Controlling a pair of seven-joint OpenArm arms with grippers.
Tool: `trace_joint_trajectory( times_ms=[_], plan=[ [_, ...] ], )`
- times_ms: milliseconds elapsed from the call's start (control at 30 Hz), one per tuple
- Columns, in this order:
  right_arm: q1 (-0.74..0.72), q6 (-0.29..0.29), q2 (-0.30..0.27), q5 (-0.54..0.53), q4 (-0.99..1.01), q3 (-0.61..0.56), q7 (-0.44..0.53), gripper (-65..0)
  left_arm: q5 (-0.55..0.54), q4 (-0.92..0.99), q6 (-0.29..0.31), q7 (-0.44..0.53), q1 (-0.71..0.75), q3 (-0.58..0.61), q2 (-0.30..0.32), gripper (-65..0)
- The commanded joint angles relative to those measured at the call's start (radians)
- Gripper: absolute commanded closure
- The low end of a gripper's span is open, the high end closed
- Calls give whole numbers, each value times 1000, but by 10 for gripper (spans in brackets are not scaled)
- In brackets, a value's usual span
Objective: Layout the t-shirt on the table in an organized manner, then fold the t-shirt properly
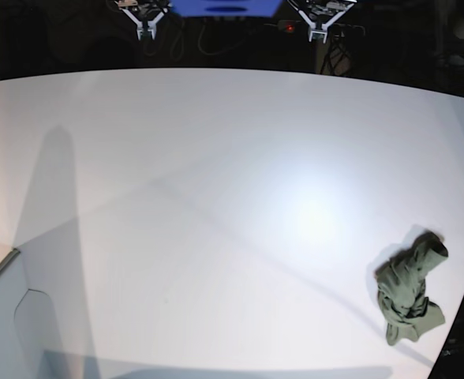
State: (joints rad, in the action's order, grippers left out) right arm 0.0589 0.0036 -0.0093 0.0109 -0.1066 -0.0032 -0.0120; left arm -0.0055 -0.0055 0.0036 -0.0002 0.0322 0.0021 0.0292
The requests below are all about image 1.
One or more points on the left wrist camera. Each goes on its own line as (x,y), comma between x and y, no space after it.
(318,36)

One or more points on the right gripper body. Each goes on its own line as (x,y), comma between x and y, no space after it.
(145,14)

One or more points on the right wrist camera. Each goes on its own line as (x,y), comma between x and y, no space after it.
(146,34)

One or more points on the blue box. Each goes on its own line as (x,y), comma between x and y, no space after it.
(226,8)

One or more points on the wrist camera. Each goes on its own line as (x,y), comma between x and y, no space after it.
(146,34)
(318,36)

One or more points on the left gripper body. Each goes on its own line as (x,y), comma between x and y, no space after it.
(321,12)

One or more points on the black power strip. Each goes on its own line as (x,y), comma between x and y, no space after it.
(291,26)

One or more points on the olive green t-shirt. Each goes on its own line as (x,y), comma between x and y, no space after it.
(401,285)

